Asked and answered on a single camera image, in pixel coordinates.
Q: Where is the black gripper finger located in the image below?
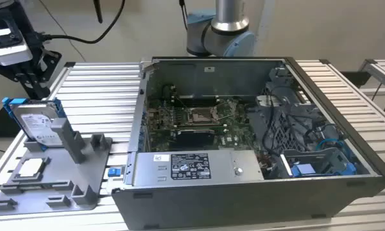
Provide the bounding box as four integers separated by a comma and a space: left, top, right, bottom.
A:
0, 57, 40, 97
35, 49, 63, 99

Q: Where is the hard disk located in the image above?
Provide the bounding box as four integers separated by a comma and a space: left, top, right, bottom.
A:
2, 97, 67, 146

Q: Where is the grey metal disk bay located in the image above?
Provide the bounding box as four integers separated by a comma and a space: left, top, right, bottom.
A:
280, 147, 363, 179

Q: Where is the black antenna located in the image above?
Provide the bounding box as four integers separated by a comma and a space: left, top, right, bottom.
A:
92, 0, 104, 24

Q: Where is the silver CPU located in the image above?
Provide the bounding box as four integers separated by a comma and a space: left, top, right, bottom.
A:
18, 158, 47, 177

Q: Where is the thin metal locking lever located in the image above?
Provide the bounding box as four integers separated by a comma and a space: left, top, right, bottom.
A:
176, 96, 192, 110

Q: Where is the grey plastic parts rack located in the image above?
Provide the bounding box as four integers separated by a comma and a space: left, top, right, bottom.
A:
0, 117, 114, 216

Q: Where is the black RAM slot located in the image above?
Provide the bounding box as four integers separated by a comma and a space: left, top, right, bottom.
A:
175, 100, 220, 107
175, 95, 220, 101

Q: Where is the blue case latch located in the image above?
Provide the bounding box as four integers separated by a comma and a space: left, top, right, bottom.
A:
107, 167, 123, 179

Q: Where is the CPU socket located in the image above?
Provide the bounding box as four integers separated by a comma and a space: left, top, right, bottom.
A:
187, 107, 222, 126

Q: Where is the black graphics card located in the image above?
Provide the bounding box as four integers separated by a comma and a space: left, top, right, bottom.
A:
175, 128, 218, 148

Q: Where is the silver power supply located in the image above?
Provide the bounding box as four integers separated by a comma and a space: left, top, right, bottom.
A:
134, 151, 266, 187

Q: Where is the metal socket cover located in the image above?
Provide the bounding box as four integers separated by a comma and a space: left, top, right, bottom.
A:
211, 99, 239, 121

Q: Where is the green motherboard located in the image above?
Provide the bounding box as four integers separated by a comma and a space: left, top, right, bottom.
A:
147, 96, 262, 153

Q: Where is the black open PC case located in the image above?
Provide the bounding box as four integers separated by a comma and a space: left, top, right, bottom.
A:
111, 56, 385, 231

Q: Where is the blue plastic bay block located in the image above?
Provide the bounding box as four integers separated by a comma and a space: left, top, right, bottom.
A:
290, 164, 316, 178

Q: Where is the black box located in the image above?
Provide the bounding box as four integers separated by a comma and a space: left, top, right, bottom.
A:
340, 71, 372, 89

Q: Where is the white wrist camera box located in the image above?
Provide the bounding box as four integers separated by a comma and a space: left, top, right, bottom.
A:
0, 14, 34, 66

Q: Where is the thick black cable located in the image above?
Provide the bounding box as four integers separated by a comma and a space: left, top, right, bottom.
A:
35, 0, 127, 44

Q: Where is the thin black cable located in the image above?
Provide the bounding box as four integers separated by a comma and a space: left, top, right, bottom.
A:
179, 0, 190, 30

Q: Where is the grey perforated metal bracket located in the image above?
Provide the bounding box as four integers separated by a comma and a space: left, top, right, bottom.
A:
247, 81, 342, 154

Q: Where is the pale blue wire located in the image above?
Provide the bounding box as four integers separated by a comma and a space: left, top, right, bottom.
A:
318, 123, 352, 158

